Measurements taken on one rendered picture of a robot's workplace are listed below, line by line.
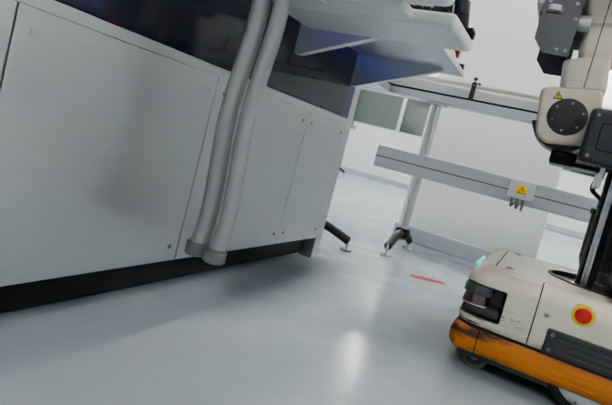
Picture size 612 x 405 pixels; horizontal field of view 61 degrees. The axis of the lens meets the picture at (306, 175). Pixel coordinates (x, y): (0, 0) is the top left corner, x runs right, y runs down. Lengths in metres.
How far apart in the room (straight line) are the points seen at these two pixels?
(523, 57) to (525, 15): 0.26
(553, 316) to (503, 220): 1.97
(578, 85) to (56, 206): 1.35
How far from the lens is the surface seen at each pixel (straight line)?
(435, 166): 2.83
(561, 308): 1.44
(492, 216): 3.38
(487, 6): 3.59
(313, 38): 1.64
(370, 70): 2.08
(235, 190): 1.08
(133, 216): 1.24
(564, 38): 1.66
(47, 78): 1.02
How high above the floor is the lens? 0.49
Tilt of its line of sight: 4 degrees down
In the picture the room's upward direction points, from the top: 15 degrees clockwise
